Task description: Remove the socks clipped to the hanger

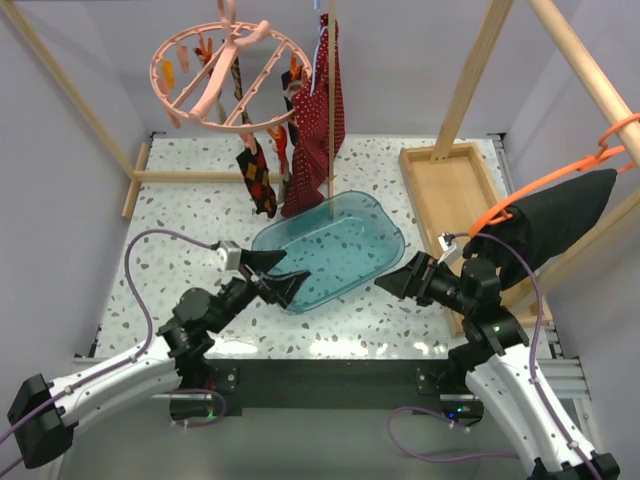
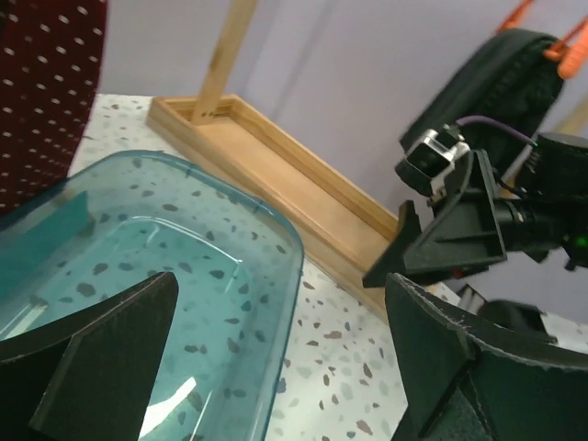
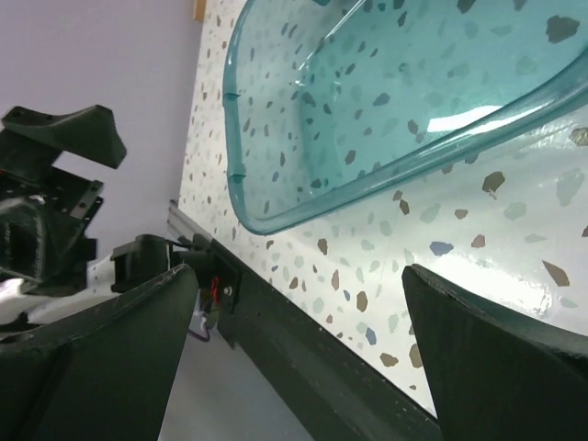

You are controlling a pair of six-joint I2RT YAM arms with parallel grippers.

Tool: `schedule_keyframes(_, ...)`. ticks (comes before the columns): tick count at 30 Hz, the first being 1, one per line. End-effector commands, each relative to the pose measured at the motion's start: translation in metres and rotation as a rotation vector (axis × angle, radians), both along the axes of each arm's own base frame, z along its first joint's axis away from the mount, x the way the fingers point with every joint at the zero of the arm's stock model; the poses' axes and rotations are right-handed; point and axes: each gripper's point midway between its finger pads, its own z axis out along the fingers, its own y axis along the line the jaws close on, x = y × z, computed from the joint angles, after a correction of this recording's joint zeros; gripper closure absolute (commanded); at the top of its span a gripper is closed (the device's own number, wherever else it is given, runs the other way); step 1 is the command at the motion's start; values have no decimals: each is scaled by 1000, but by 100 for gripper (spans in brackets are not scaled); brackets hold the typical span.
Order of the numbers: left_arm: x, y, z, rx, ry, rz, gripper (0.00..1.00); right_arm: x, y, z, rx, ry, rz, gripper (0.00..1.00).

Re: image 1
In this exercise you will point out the red beige knit sock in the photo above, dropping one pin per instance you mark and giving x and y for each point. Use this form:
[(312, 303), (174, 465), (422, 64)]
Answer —
[(279, 136)]

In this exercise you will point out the orange plastic hanger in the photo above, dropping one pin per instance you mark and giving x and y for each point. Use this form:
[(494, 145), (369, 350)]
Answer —
[(499, 212)]

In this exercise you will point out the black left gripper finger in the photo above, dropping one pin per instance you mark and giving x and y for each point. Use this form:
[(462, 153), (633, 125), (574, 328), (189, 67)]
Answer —
[(261, 261), (281, 289)]

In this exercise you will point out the pink round clip hanger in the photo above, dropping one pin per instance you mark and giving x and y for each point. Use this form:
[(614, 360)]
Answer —
[(221, 42)]

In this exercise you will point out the brown yellow argyle sock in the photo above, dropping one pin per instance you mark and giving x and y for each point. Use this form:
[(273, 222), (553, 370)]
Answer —
[(238, 88)]

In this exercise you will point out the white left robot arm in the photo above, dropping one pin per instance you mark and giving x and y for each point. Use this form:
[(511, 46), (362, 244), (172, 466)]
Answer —
[(45, 414)]

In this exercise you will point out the navy santa sock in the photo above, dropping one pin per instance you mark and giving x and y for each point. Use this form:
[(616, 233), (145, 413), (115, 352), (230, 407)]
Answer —
[(292, 82)]

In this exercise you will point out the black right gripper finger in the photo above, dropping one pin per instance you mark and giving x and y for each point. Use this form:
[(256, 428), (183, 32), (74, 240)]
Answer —
[(400, 289), (404, 273)]

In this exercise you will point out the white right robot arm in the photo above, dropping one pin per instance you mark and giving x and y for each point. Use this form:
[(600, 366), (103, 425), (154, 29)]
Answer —
[(497, 364)]

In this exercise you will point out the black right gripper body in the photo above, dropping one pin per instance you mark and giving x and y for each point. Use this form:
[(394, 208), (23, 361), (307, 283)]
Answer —
[(436, 285)]

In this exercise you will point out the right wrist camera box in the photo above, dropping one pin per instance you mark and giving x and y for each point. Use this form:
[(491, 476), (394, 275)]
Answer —
[(451, 249)]

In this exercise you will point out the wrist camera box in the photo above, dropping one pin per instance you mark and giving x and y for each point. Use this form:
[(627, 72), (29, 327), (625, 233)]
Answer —
[(227, 255), (451, 249)]

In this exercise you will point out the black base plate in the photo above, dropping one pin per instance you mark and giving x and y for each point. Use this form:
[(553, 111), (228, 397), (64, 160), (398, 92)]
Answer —
[(324, 384)]

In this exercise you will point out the red black argyle sock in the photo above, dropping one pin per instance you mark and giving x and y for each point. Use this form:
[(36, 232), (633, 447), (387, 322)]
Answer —
[(255, 173)]

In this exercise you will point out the red polka dot garment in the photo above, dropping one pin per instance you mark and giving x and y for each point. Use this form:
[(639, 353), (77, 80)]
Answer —
[(310, 161)]

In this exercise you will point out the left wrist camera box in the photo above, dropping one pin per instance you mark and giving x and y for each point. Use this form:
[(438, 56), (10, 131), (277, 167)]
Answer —
[(227, 255)]

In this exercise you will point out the black garment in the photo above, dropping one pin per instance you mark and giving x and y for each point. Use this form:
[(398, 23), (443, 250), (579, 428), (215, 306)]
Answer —
[(544, 225)]

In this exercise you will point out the wooden tray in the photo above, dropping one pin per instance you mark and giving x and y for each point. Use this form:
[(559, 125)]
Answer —
[(447, 195)]

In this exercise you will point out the teal transparent plastic basin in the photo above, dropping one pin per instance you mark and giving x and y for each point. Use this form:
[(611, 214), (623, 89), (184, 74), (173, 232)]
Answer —
[(345, 241)]

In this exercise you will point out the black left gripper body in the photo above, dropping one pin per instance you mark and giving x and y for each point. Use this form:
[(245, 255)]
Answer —
[(238, 293)]

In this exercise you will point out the blue wire hanger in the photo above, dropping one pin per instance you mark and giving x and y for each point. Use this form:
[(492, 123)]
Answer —
[(316, 50)]

